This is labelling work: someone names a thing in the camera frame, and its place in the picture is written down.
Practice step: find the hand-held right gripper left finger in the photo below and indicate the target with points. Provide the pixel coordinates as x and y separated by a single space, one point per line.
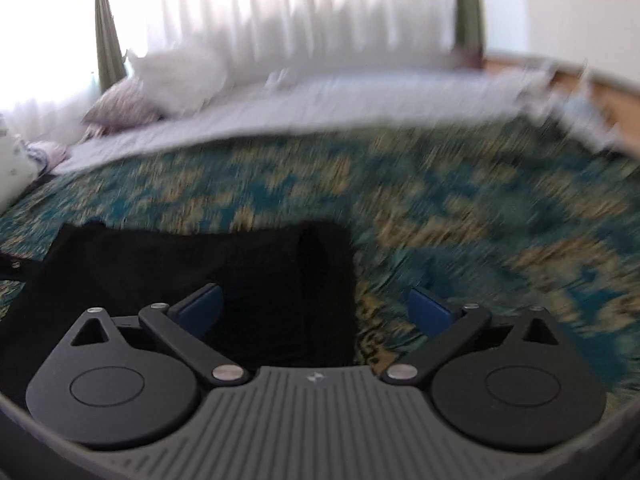
202 306

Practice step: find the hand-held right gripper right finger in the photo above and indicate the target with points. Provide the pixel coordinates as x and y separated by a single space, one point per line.
430 309

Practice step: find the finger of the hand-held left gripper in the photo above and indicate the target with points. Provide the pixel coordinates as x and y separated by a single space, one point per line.
9 267

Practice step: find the black pants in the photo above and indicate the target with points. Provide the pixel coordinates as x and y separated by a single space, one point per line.
150 270

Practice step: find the white green-leaf pillow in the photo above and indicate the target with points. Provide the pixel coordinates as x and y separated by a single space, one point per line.
14 165

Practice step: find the teal patterned fish blanket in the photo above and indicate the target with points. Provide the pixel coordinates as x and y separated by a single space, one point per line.
450 200

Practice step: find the purple floral pillow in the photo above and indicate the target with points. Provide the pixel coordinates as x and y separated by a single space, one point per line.
122 107

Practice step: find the white quilted bed sheet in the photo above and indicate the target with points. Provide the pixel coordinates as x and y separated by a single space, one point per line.
300 110

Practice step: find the small white cloth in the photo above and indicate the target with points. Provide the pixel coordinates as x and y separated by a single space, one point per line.
282 80

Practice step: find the crumpled white cloth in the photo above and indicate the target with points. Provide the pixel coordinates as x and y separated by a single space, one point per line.
575 110

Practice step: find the green curtain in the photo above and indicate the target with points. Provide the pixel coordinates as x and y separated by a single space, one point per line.
469 5
107 25

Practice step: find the white sheer curtain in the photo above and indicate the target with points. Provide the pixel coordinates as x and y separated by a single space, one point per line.
280 10

